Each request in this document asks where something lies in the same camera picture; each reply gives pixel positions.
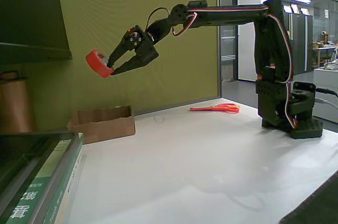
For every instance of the brown paper roll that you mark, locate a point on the brown paper roll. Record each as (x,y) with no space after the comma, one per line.
(16,105)

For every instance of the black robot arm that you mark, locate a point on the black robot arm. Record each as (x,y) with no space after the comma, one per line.
(232,15)

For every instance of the red tape roll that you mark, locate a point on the red tape roll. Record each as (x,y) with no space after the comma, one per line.
(93,61)

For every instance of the orange scissors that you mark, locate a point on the orange scissors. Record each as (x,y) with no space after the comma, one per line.
(224,107)

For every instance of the grey cabinet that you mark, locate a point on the grey cabinet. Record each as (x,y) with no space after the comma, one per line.
(327,81)

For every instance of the dark green overhead shelf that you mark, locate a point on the dark green overhead shelf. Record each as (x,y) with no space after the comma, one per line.
(29,10)

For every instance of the cluttered background desk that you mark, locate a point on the cluttered background desk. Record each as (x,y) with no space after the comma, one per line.
(326,49)

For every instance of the olive green partition panel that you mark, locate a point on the olive green partition panel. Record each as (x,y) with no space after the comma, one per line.
(142,89)

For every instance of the green book with Chinese title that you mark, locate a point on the green book with Chinese title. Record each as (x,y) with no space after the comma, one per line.
(45,171)

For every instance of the white paper sign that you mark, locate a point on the white paper sign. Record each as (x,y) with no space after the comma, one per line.
(326,13)

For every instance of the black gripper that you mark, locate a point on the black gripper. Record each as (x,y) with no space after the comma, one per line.
(143,49)

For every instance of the brown cardboard box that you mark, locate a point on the brown cardboard box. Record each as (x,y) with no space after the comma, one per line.
(105,129)

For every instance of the black cabinet row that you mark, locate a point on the black cabinet row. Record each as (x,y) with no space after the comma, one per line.
(302,44)

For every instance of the green and white book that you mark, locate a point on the green and white book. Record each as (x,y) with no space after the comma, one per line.
(62,192)

